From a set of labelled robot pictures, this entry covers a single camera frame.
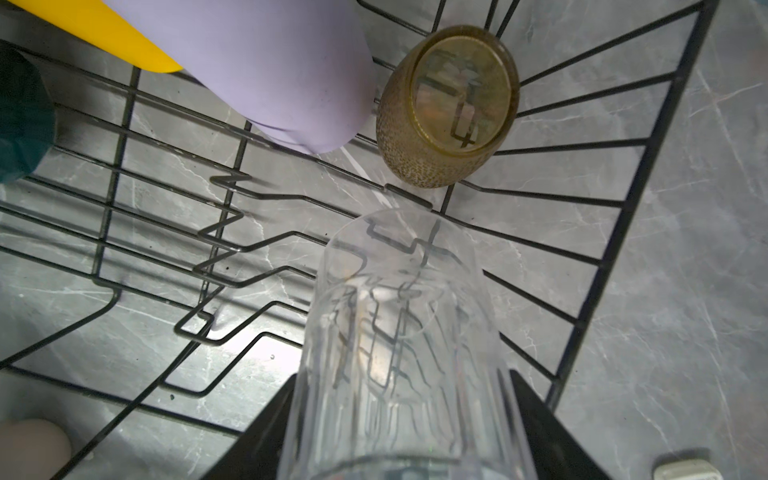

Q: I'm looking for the white mug front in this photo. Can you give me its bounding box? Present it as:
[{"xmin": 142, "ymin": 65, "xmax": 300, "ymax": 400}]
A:
[{"xmin": 1, "ymin": 419, "xmax": 72, "ymax": 479}]

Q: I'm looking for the olive glass cup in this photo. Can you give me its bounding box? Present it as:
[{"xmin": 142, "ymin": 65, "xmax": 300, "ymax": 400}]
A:
[{"xmin": 376, "ymin": 25, "xmax": 520, "ymax": 189}]

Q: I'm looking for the clear glass cup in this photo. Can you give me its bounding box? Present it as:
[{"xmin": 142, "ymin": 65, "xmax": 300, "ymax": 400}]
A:
[{"xmin": 278, "ymin": 209, "xmax": 536, "ymax": 479}]

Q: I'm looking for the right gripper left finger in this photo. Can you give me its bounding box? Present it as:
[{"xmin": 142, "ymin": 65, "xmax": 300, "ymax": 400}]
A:
[{"xmin": 202, "ymin": 374, "xmax": 297, "ymax": 480}]

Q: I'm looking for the yellow mug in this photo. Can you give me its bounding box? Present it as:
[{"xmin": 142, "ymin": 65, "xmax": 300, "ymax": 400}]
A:
[{"xmin": 10, "ymin": 0, "xmax": 183, "ymax": 73}]

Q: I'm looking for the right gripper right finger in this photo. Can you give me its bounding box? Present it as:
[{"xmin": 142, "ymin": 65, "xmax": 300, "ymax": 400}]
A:
[{"xmin": 510, "ymin": 370, "xmax": 609, "ymax": 480}]

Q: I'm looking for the white remote control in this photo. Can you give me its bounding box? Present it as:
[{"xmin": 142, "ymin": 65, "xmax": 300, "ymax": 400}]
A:
[{"xmin": 652, "ymin": 459, "xmax": 724, "ymax": 480}]

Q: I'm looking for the black wire dish rack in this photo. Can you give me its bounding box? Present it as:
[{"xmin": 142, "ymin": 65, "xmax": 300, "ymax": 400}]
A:
[{"xmin": 0, "ymin": 0, "xmax": 721, "ymax": 480}]

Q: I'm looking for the green mug white inside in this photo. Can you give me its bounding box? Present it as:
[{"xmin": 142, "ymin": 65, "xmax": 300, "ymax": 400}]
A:
[{"xmin": 1, "ymin": 45, "xmax": 57, "ymax": 184}]

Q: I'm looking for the lilac plastic cup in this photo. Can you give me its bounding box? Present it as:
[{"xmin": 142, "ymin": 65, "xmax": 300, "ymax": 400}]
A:
[{"xmin": 108, "ymin": 0, "xmax": 375, "ymax": 154}]

